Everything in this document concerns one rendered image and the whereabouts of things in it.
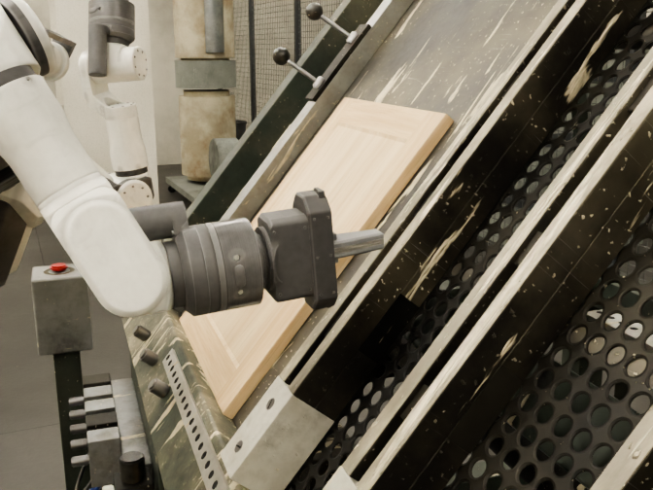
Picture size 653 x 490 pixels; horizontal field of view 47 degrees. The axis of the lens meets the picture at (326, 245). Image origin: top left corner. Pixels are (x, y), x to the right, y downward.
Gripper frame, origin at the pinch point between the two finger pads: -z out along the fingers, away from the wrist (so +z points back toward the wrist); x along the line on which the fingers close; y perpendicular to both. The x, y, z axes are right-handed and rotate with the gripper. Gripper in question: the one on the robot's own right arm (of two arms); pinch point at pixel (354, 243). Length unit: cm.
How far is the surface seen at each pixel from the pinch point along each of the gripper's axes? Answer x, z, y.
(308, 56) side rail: 15, -31, 107
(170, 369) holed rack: -33, 16, 52
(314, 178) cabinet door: -5, -16, 62
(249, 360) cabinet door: -26.8, 5.5, 36.0
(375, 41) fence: 18, -38, 83
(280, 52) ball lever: 17, -19, 89
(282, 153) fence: -3, -16, 83
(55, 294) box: -31, 35, 101
